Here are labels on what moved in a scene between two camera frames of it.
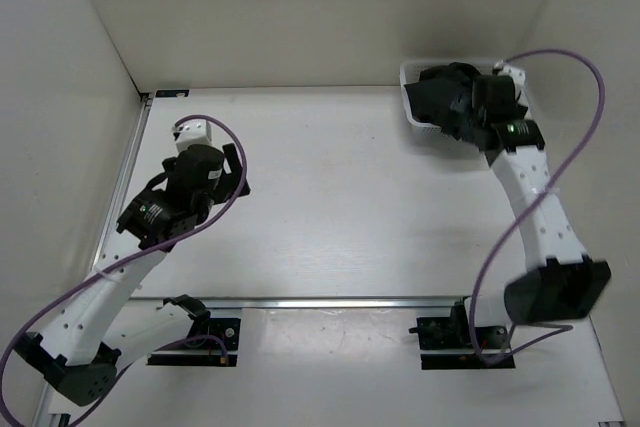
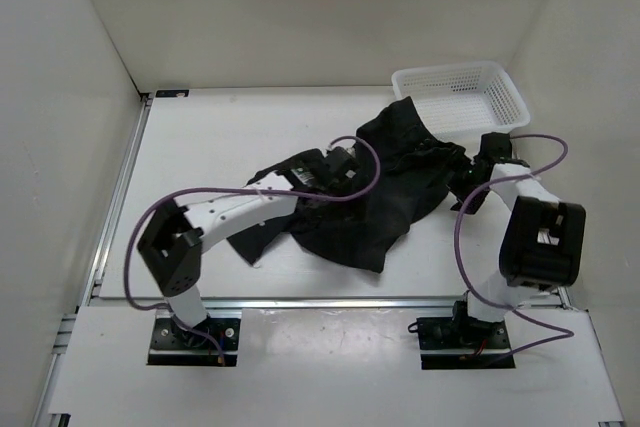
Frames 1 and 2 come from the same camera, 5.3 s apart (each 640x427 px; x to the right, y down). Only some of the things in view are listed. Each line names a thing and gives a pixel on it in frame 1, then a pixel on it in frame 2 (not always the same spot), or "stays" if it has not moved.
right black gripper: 520,112 → 473,164
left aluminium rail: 50,405 stays
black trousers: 443,95 → 407,173
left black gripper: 231,184 → 347,183
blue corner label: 172,93 stays
